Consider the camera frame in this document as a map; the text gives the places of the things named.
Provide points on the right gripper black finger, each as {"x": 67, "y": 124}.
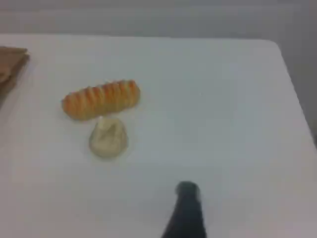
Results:
{"x": 187, "y": 213}

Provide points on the cream garlic bulb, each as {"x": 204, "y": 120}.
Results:
{"x": 109, "y": 140}

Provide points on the long striped bread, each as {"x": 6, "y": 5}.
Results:
{"x": 101, "y": 99}

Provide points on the brown jute bag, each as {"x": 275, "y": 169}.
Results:
{"x": 11, "y": 67}

